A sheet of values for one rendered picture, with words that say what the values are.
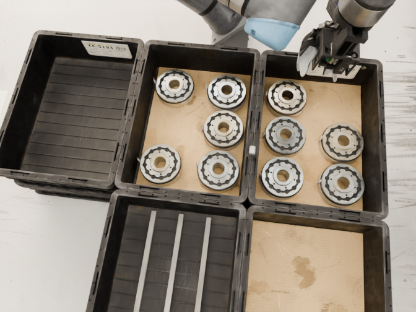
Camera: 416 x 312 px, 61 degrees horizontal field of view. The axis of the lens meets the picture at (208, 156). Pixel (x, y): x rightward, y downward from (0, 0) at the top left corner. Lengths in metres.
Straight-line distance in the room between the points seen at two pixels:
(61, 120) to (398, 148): 0.96
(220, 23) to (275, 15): 0.53
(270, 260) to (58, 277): 0.57
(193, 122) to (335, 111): 0.38
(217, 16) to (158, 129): 0.37
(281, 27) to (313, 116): 0.45
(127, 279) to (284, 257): 0.37
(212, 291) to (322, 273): 0.26
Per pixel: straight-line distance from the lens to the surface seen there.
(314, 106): 0.99
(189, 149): 0.91
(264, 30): 0.56
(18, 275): 1.12
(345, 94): 1.03
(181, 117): 0.95
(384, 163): 0.87
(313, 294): 0.88
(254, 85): 0.90
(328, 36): 0.72
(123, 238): 0.89
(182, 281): 0.86
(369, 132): 0.95
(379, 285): 0.84
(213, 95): 0.94
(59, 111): 1.05
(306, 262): 0.88
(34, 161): 1.02
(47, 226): 1.10
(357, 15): 0.64
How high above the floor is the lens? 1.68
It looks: 71 degrees down
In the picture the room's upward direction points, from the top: 5 degrees counter-clockwise
